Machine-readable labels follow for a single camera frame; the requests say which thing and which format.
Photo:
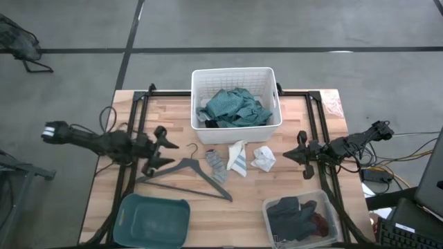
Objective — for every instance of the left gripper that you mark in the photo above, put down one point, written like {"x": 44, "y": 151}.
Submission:
{"x": 145, "y": 148}

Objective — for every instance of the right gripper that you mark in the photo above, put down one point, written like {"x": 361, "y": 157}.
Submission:
{"x": 320, "y": 150}

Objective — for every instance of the white cloth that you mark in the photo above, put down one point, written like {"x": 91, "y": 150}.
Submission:
{"x": 263, "y": 158}

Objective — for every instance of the grey striped sock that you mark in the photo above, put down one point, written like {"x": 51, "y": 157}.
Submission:
{"x": 217, "y": 166}

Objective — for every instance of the clear plastic container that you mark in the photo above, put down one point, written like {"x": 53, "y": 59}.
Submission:
{"x": 328, "y": 207}

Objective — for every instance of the dark navy cloth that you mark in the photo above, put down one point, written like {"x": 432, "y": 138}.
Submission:
{"x": 284, "y": 211}

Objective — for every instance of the white sock with blue stripes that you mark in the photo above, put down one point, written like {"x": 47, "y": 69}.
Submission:
{"x": 239, "y": 159}

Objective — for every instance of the teal plastic bin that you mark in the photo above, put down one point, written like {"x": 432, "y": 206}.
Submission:
{"x": 152, "y": 221}

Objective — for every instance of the dark maroon cloth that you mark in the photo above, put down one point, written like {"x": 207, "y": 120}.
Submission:
{"x": 321, "y": 224}

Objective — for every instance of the teal dotted cloth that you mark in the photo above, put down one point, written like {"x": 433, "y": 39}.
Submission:
{"x": 235, "y": 107}

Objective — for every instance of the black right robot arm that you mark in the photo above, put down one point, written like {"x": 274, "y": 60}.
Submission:
{"x": 356, "y": 140}

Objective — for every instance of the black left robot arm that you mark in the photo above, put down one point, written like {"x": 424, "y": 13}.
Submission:
{"x": 97, "y": 143}

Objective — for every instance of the dark grey clothes hanger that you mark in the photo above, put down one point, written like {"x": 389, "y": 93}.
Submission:
{"x": 194, "y": 164}

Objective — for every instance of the clear plastic bag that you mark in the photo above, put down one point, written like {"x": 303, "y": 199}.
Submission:
{"x": 333, "y": 105}

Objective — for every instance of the white perforated plastic basket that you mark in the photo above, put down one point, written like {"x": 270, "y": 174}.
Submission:
{"x": 239, "y": 135}

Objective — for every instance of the black power adapter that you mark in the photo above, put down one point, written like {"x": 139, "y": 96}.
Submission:
{"x": 376, "y": 175}

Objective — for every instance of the black keyboard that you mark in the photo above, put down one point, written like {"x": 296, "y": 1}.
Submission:
{"x": 401, "y": 238}

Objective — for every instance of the grey laptop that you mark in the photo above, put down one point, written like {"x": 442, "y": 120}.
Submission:
{"x": 432, "y": 176}

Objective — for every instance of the grey metal stand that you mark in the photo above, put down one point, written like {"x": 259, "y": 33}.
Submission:
{"x": 20, "y": 171}

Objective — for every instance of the black mesh hamper stand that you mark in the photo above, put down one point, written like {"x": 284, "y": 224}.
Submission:
{"x": 17, "y": 41}

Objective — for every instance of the black aluminium rig frame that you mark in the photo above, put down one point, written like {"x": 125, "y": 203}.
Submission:
{"x": 166, "y": 93}

